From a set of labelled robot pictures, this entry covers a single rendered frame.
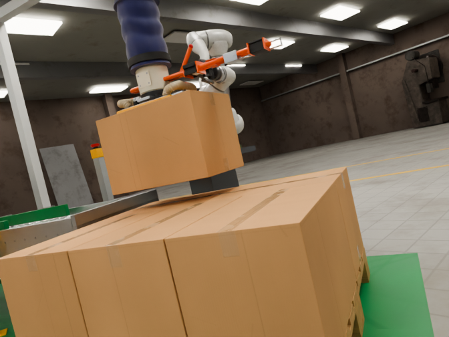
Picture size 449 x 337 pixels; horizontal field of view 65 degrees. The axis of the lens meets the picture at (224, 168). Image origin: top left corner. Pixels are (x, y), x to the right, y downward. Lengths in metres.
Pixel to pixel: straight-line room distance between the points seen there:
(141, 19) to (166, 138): 0.62
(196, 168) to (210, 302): 0.75
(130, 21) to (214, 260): 1.35
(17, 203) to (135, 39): 11.58
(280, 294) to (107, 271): 0.56
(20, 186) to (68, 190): 1.46
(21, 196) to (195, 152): 11.84
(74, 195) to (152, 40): 11.25
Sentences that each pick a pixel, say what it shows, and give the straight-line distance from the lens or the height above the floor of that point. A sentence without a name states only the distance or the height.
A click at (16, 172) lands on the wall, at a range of 13.31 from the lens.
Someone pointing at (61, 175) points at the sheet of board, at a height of 1.25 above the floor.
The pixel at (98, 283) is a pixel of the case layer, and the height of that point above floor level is 0.42.
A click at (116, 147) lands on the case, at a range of 1.90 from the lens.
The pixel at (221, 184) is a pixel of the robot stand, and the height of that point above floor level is 0.54.
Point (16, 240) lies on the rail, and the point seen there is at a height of 0.53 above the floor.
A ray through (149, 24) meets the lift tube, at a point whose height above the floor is 1.45.
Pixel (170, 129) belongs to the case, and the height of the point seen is 0.91.
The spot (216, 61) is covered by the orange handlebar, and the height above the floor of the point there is 1.17.
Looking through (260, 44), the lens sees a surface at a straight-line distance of 1.68.
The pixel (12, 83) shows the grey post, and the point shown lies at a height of 2.27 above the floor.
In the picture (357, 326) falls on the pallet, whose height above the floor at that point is 0.05.
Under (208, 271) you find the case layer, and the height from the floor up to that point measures 0.44.
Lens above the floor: 0.74
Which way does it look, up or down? 2 degrees down
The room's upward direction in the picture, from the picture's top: 13 degrees counter-clockwise
